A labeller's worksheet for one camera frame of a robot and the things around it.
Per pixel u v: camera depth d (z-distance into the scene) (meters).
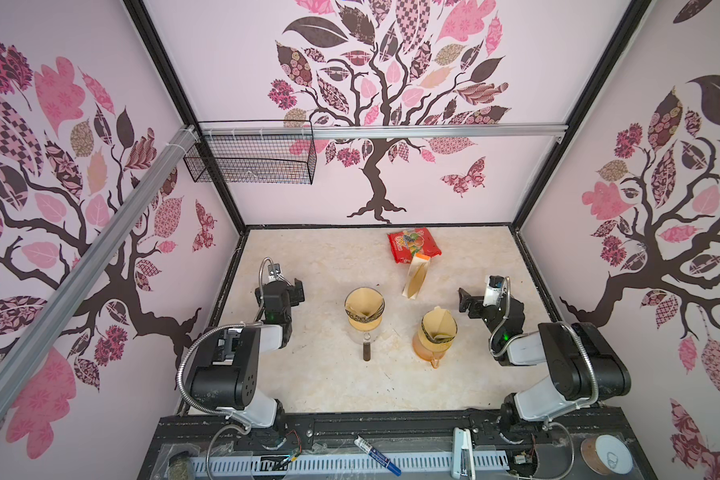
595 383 0.43
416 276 1.00
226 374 0.45
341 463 0.70
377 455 0.70
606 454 0.66
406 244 1.08
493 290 0.80
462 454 0.68
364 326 0.80
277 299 0.72
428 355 0.83
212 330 0.47
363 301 0.81
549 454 0.71
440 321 0.80
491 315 0.82
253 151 0.95
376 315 0.77
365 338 0.79
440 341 0.79
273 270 0.81
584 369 0.44
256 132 0.90
